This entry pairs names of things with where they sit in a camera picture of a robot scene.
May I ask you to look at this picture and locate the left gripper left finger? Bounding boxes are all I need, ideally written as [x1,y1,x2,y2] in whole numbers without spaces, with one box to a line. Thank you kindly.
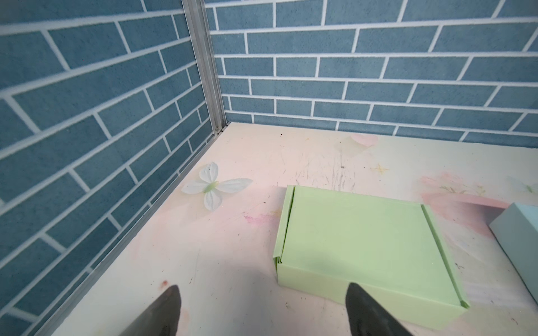
[120,285,182,336]

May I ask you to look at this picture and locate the light blue paper box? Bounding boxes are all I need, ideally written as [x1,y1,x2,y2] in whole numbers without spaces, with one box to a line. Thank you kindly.
[489,203,537,302]

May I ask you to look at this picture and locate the light green paper box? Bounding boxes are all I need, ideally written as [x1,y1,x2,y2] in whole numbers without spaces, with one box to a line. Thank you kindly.
[273,186,470,330]

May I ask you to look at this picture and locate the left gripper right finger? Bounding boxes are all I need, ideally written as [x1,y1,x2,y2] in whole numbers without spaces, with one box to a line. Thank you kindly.
[345,283,412,336]

